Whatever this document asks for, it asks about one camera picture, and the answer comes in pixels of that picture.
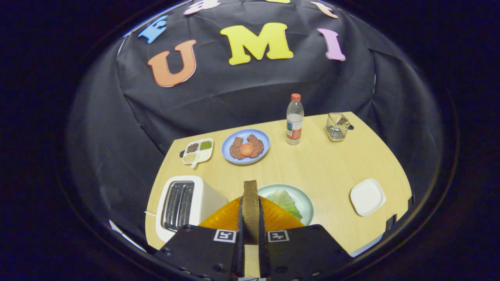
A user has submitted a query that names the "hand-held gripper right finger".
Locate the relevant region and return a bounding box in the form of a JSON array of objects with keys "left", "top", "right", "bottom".
[{"left": 258, "top": 195, "right": 352, "bottom": 279}]

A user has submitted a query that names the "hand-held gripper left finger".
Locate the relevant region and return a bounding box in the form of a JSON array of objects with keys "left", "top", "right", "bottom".
[{"left": 154, "top": 196, "right": 245, "bottom": 279}]

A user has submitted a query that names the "green lettuce leaf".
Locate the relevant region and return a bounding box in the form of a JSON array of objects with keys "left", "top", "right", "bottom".
[{"left": 266, "top": 189, "right": 303, "bottom": 221}]

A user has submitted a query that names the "round-topped brown toast slice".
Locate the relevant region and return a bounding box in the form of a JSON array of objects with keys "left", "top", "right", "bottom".
[{"left": 241, "top": 180, "right": 261, "bottom": 245}]

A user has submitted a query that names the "pale green plate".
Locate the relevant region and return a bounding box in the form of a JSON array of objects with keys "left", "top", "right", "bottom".
[{"left": 257, "top": 183, "right": 315, "bottom": 227}]

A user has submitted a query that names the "white toaster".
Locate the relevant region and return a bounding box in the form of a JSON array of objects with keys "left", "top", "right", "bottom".
[{"left": 155, "top": 175, "right": 228, "bottom": 243}]

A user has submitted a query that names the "small white square plate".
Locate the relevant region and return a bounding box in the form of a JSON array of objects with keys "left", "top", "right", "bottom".
[{"left": 350, "top": 178, "right": 387, "bottom": 217}]

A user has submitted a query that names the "white divided seasoning tray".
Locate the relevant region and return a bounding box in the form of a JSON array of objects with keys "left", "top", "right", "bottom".
[{"left": 182, "top": 138, "right": 214, "bottom": 168}]

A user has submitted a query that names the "blue plate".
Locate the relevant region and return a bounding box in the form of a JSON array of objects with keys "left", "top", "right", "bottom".
[{"left": 221, "top": 129, "right": 271, "bottom": 165}]

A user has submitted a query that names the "brown meat patty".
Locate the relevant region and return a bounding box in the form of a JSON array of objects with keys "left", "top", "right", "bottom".
[
  {"left": 247, "top": 134, "right": 264, "bottom": 158},
  {"left": 230, "top": 137, "right": 245, "bottom": 160}
]

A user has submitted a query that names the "clear bottle with red cap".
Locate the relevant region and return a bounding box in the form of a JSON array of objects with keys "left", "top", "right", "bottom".
[{"left": 286, "top": 93, "right": 304, "bottom": 146}]

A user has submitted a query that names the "wire mesh basket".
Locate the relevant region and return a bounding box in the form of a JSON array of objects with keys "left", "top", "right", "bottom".
[{"left": 325, "top": 112, "right": 354, "bottom": 142}]

